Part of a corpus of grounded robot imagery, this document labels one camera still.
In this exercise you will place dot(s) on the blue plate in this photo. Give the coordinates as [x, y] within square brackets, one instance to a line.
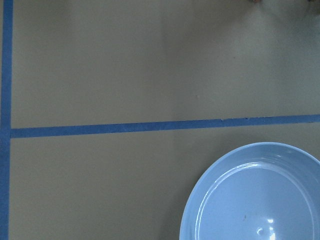
[260, 191]

